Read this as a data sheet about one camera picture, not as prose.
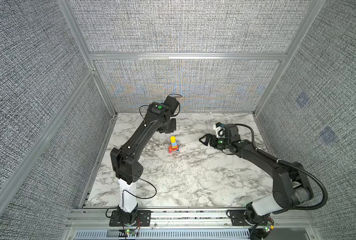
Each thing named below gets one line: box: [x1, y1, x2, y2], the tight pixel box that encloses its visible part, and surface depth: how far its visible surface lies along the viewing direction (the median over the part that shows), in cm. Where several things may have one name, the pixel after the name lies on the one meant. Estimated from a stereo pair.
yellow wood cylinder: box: [170, 136, 177, 143], surface depth 89 cm
